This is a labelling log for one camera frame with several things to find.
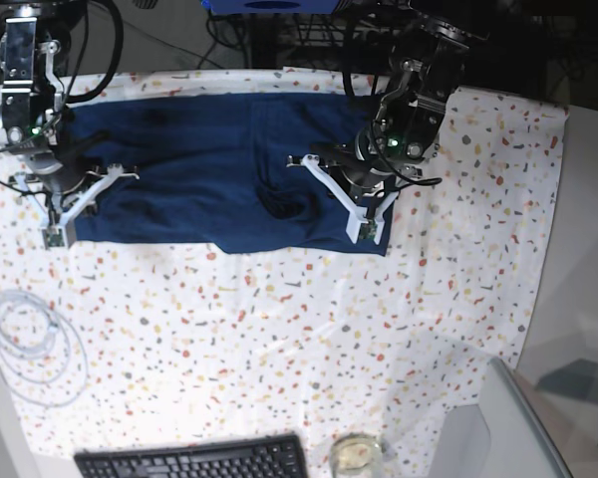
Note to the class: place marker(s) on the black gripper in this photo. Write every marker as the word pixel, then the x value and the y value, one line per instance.
pixel 63 167
pixel 360 172

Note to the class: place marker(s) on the dark blue t-shirt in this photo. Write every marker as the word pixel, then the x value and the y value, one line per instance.
pixel 213 169

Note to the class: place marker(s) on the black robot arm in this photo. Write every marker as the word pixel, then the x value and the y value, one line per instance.
pixel 41 52
pixel 422 48

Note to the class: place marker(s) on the terrazzo patterned table cloth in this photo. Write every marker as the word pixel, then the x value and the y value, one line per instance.
pixel 120 346

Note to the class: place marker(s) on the clear glass jar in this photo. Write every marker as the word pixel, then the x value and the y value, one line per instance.
pixel 357 455

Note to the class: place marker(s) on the black computer keyboard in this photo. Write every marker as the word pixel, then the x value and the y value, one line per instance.
pixel 278 456

